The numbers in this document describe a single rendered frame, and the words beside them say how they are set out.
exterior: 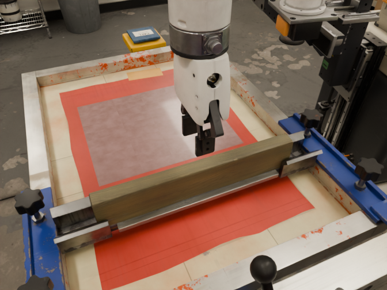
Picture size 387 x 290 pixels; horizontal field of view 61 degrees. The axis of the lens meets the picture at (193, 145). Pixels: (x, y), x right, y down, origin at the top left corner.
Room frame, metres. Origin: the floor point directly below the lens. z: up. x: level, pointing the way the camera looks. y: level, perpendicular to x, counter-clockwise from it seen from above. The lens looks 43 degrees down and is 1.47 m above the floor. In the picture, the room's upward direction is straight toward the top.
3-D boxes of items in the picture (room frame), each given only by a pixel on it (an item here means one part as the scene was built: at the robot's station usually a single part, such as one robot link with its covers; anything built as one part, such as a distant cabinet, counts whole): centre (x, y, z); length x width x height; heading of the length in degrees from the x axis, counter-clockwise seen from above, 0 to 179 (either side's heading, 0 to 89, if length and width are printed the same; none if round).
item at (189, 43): (0.39, -0.01, 1.30); 0.09 x 0.07 x 0.03; 23
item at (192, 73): (0.40, -0.01, 1.24); 0.10 x 0.07 x 0.11; 23
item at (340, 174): (0.47, -0.28, 0.97); 0.30 x 0.05 x 0.07; 23
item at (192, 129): (0.43, 0.01, 1.15); 0.03 x 0.03 x 0.07; 23
